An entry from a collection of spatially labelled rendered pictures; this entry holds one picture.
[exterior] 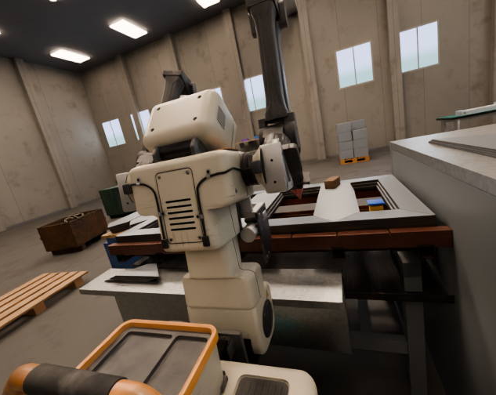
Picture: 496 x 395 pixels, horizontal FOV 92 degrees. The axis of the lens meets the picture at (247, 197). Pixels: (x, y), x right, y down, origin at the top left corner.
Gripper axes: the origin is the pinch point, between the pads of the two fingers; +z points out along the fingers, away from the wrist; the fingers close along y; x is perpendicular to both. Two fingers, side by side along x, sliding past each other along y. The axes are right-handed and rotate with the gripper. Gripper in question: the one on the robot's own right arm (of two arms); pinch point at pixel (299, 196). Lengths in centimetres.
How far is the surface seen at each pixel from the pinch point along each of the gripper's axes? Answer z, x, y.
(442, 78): 303, -864, -373
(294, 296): 20.0, 31.0, 4.4
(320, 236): 14.4, 8.6, -6.1
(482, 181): -13, 17, -47
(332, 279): 24.4, 21.4, -8.8
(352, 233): 14.4, 8.2, -17.9
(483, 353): 32, 40, -48
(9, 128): 11, -577, 1090
